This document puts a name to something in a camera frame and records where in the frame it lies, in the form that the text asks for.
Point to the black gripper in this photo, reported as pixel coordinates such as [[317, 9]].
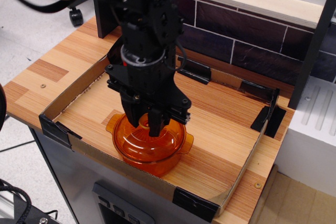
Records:
[[149, 90]]

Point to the orange transparent pot lid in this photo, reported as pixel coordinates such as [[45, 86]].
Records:
[[135, 144]]

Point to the orange transparent plastic pot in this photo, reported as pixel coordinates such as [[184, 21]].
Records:
[[162, 167]]

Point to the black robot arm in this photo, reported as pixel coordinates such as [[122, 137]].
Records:
[[148, 27]]

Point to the cardboard fence with black tape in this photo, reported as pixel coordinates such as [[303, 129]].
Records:
[[219, 180]]

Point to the toy oven control panel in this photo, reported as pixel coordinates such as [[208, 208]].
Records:
[[114, 209]]

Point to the white toy sink unit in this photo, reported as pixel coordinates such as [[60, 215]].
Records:
[[307, 153]]

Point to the office chair base with casters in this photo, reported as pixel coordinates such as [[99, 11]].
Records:
[[75, 16]]

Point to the dark left upright post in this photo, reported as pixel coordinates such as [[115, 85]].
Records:
[[105, 18]]

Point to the dark upright post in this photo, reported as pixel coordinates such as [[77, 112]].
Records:
[[312, 53], [105, 18]]

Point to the dark right upright post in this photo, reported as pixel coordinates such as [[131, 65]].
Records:
[[312, 53]]

